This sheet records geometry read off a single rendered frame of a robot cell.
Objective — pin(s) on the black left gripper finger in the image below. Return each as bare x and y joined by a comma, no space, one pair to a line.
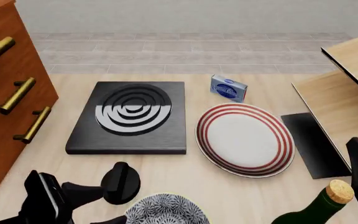
84,193
117,220

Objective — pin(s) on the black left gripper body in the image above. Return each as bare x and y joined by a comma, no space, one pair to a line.
20,215

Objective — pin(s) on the round black stove knob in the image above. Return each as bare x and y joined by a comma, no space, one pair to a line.
120,184

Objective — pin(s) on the black and white patterned bowl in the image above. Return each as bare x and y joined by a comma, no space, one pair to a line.
166,211

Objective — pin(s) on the flat black stove plate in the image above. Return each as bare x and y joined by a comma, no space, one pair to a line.
129,140

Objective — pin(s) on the green bottle with cork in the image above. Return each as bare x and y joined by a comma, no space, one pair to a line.
319,210

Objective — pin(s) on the pale wooden rack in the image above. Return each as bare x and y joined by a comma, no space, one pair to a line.
343,105

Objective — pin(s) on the wooden cabinet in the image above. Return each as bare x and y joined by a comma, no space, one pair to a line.
2,98

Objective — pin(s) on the white plate with red rings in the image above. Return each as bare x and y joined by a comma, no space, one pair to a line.
241,140

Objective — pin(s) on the blue printed food box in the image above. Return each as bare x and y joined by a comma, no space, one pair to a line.
227,89

